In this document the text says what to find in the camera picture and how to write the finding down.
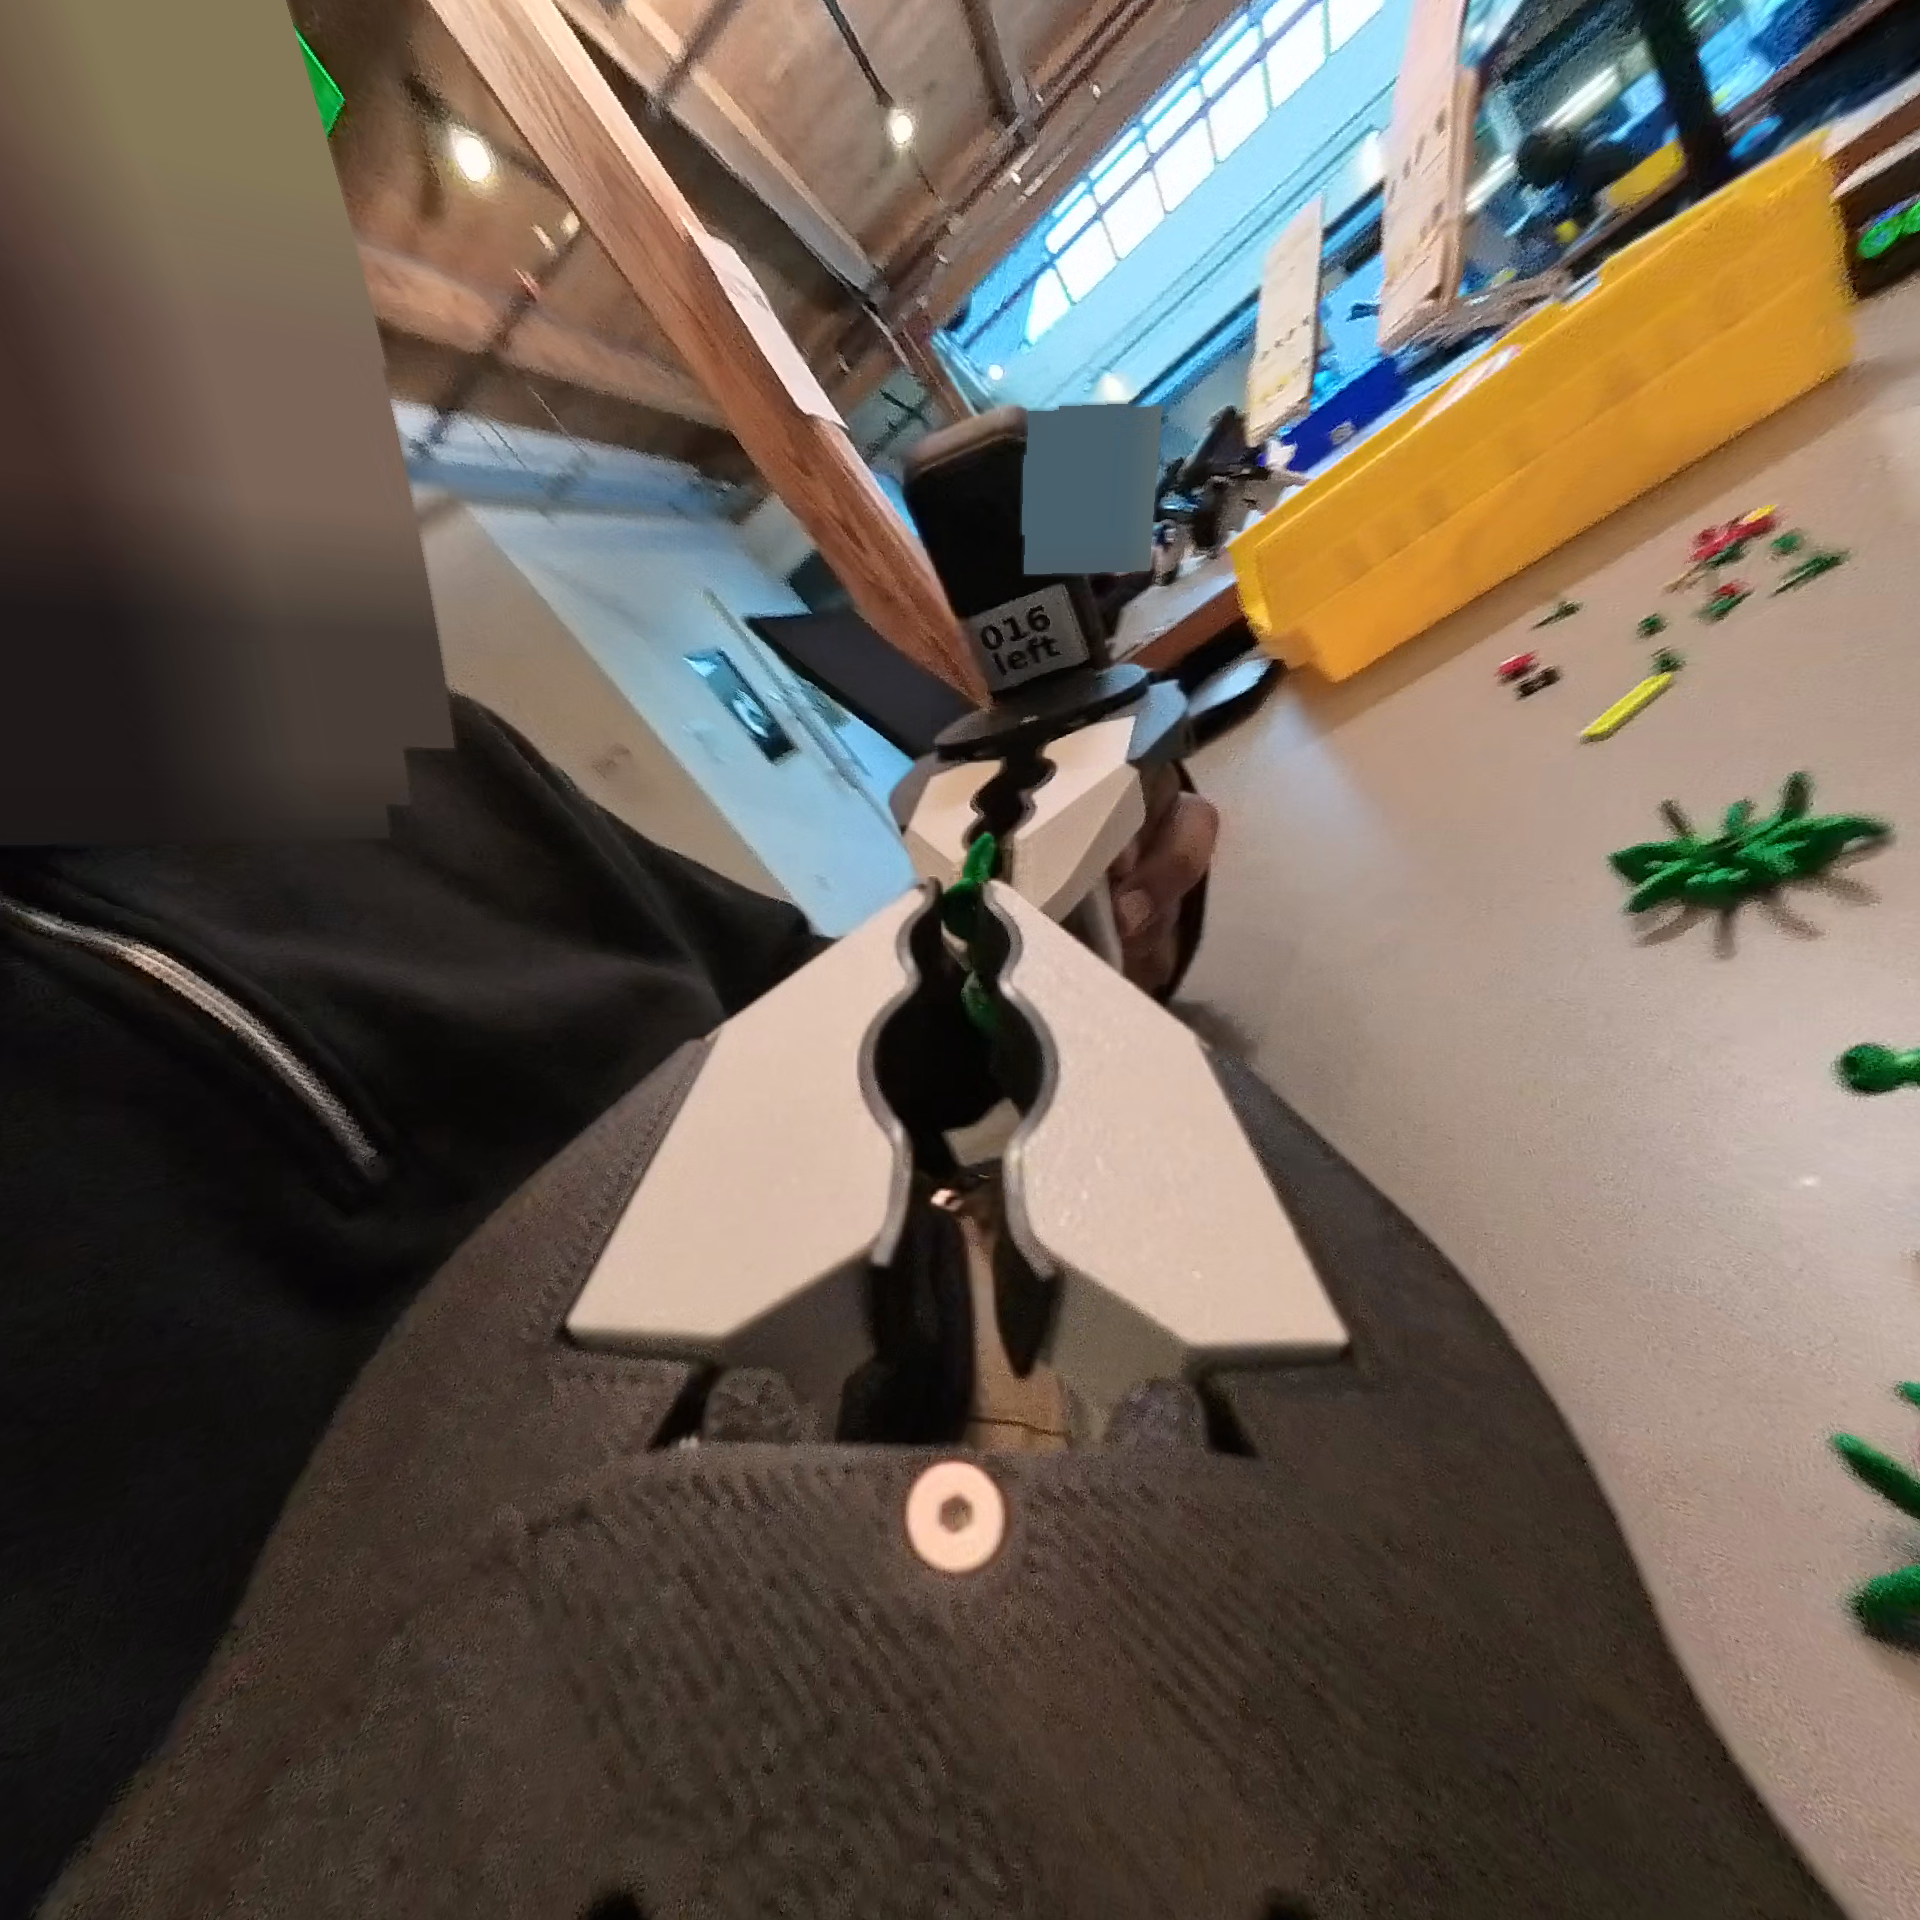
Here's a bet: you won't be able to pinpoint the cream printed card sheet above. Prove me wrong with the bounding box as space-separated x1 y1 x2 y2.
1246 193 1331 446
1372 0 1484 349

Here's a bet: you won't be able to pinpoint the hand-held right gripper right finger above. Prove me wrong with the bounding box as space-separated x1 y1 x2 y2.
978 882 1353 1381

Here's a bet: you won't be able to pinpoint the wooden pillar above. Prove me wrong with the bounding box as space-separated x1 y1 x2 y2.
425 0 998 712

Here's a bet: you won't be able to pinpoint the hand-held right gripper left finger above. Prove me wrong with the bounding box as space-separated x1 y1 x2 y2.
562 886 938 1348

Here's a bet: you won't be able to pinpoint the person's left hand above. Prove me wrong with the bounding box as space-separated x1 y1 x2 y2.
1114 791 1215 997

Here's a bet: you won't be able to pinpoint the person's black jacket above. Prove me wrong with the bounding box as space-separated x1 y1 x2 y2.
0 698 843 1920

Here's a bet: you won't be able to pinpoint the green brick plant pink flowers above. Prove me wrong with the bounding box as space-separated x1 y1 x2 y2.
1826 1381 1920 1647

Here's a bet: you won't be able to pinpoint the lime green flat brick plate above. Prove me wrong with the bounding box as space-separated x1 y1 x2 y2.
1578 668 1674 744

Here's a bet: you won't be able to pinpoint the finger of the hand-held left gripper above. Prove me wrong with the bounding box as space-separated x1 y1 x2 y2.
998 723 1135 919
906 763 996 893

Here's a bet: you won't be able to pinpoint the person's beige trousers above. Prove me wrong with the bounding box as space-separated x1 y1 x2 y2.
959 1158 1073 1446

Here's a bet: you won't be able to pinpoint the small red brick cluster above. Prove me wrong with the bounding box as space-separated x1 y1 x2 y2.
1660 506 1778 596

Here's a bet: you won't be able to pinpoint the green spiky brick plant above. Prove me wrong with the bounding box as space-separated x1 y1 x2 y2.
1609 768 1890 960

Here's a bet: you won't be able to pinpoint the white paper notice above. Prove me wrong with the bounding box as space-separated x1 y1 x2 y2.
680 223 851 429

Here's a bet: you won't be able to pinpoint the yellow storage bin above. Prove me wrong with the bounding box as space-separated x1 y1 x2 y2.
1224 128 1862 686

